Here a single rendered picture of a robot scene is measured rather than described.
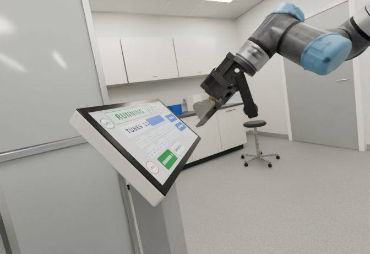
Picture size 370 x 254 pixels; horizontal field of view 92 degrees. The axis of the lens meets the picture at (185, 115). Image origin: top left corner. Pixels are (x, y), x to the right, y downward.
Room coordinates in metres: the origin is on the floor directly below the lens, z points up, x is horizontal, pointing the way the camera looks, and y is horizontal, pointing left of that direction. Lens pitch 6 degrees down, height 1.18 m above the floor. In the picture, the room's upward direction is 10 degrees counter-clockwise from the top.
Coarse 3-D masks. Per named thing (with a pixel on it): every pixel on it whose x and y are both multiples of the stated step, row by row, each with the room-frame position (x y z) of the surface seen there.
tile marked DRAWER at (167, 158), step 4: (164, 152) 0.55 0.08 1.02; (168, 152) 0.57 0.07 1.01; (160, 156) 0.52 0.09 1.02; (164, 156) 0.53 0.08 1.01; (168, 156) 0.55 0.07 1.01; (172, 156) 0.56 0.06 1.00; (176, 156) 0.58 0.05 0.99; (160, 160) 0.50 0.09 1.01; (164, 160) 0.52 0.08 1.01; (168, 160) 0.53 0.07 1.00; (172, 160) 0.55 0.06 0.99; (176, 160) 0.56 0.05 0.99; (164, 164) 0.50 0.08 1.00; (168, 164) 0.51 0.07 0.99; (172, 164) 0.53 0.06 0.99; (168, 168) 0.50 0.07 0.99
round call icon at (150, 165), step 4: (148, 160) 0.47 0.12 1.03; (152, 160) 0.48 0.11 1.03; (144, 164) 0.44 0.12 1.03; (148, 164) 0.45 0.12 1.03; (152, 164) 0.46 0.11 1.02; (148, 168) 0.44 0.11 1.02; (152, 168) 0.45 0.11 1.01; (156, 168) 0.46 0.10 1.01; (160, 168) 0.47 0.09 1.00; (152, 172) 0.44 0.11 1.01; (156, 172) 0.45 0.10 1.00
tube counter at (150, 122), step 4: (152, 116) 0.72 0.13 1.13; (156, 116) 0.75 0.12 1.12; (160, 116) 0.77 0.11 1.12; (140, 120) 0.63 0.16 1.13; (144, 120) 0.64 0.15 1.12; (148, 120) 0.67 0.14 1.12; (152, 120) 0.69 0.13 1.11; (156, 120) 0.71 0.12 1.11; (160, 120) 0.74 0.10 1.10; (164, 120) 0.77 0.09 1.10; (144, 124) 0.62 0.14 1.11; (148, 124) 0.64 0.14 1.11; (152, 124) 0.66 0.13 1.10; (156, 124) 0.68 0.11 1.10; (148, 128) 0.61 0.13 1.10
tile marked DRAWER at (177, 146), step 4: (176, 140) 0.68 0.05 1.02; (172, 144) 0.63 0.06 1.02; (176, 144) 0.65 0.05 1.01; (180, 144) 0.67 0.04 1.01; (172, 148) 0.61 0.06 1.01; (176, 148) 0.63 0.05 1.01; (180, 148) 0.65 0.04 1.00; (184, 148) 0.67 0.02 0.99; (176, 152) 0.61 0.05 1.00; (180, 152) 0.62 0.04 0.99
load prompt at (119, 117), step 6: (132, 108) 0.66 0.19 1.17; (138, 108) 0.70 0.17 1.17; (144, 108) 0.73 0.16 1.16; (150, 108) 0.78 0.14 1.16; (108, 114) 0.53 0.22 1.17; (114, 114) 0.55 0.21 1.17; (120, 114) 0.57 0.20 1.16; (126, 114) 0.60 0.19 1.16; (132, 114) 0.62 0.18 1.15; (138, 114) 0.65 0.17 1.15; (144, 114) 0.69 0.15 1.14; (150, 114) 0.72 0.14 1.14; (114, 120) 0.52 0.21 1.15; (120, 120) 0.54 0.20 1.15; (126, 120) 0.56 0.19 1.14
